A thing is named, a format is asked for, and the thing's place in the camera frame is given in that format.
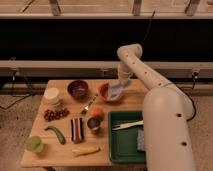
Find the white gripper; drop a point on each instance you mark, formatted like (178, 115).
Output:
(123, 80)

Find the light blue towel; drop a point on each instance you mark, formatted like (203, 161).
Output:
(115, 90)

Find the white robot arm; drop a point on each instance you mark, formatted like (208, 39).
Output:
(166, 109)

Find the red orange bowl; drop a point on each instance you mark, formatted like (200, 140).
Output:
(103, 92)

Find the dark purple bowl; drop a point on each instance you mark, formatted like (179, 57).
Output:
(78, 89)

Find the orange fruit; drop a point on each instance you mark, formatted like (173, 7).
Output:
(97, 112)

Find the metal fork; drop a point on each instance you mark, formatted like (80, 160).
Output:
(86, 108)

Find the small metal cup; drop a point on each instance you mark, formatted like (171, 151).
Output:
(94, 125)

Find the blue grey sponge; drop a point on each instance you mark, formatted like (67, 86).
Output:
(140, 141)

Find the striped dark cloth block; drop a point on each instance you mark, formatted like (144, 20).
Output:
(77, 134)

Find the green plastic tray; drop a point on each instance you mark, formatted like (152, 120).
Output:
(123, 143)

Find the white lidded jar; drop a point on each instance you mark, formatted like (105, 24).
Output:
(52, 96)

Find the bunch of red grapes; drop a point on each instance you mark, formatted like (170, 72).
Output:
(51, 115)

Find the yellow banana piece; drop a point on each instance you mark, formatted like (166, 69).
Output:
(78, 151)

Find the green chili pepper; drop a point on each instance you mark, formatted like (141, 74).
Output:
(58, 134)

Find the light green cup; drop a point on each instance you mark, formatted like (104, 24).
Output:
(34, 144)

